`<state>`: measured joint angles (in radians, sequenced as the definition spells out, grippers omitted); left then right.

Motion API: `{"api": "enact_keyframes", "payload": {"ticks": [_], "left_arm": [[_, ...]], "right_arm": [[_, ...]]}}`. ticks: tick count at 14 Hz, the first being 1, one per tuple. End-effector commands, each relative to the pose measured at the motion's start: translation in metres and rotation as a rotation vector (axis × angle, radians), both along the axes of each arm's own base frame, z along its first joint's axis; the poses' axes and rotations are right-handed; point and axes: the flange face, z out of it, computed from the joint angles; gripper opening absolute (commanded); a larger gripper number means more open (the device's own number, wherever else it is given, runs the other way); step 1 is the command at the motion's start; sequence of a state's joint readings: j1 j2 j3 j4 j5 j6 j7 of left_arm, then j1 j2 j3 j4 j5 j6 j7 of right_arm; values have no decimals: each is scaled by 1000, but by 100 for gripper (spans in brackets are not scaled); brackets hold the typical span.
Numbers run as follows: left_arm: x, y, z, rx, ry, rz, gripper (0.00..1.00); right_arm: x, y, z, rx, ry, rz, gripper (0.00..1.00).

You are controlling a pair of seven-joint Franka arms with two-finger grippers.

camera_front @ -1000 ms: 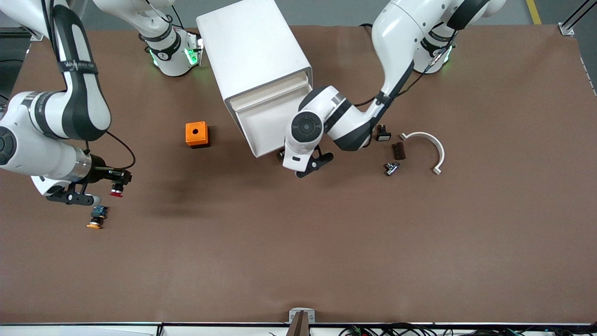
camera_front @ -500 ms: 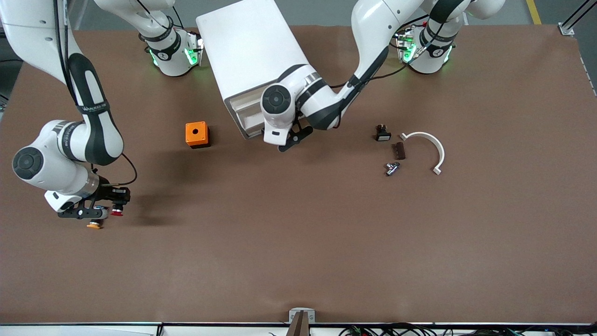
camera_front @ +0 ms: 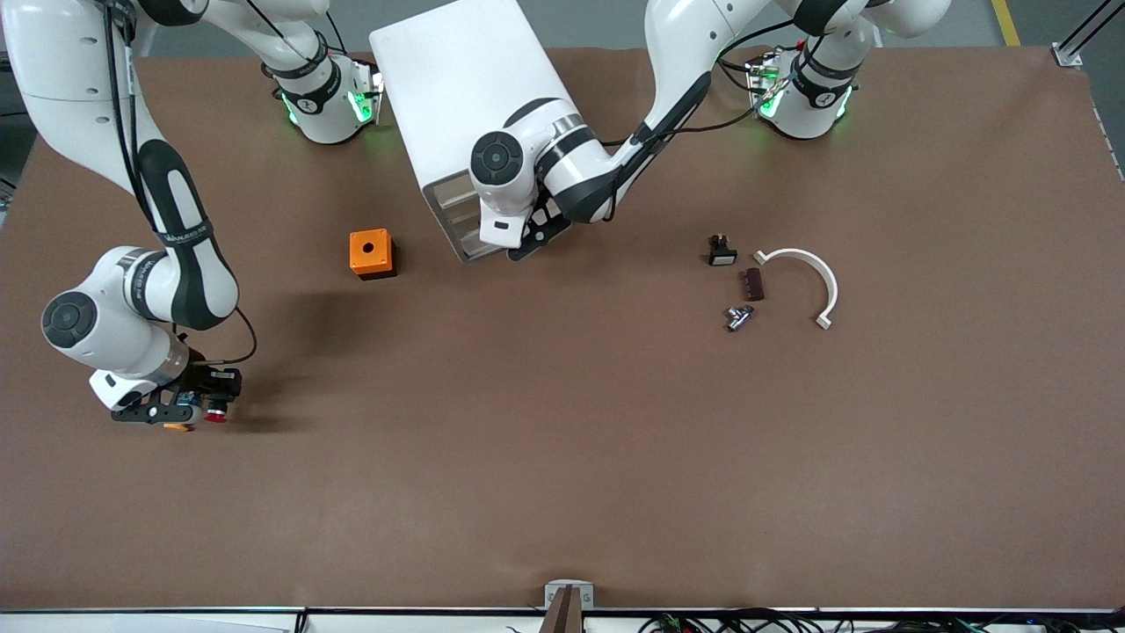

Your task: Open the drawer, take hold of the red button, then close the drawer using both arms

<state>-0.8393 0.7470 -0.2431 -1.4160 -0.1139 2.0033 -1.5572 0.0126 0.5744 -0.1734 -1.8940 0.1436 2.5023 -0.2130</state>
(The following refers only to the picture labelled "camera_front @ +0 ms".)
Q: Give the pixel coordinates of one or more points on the white curved plastic bracket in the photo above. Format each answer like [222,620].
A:
[795,254]

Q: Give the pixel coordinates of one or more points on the brown terminal block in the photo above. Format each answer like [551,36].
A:
[754,285]

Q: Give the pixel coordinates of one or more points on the yellow mushroom push button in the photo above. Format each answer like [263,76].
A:
[179,428]

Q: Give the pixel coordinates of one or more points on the brown table mat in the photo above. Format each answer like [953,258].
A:
[562,440]

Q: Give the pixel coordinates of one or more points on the black switch with white face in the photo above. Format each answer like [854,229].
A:
[722,253]

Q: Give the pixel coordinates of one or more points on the small silver metal connector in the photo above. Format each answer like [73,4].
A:
[738,318]

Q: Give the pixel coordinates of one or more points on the white drawer cabinet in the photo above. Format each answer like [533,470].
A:
[457,79]

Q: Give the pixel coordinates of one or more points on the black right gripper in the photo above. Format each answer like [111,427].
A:
[207,381]

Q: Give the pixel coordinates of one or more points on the orange button enclosure box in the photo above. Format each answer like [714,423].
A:
[369,249]

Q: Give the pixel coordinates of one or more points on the red mushroom push button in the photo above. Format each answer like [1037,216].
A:
[215,416]

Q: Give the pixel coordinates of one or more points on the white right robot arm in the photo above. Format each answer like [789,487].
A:
[88,88]

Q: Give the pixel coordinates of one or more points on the grey metal mount bracket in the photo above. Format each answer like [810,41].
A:
[551,596]

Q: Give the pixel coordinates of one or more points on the white plastic drawer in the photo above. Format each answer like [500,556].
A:
[459,211]
[475,251]
[464,230]
[453,189]

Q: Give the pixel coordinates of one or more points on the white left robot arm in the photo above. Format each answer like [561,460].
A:
[677,53]

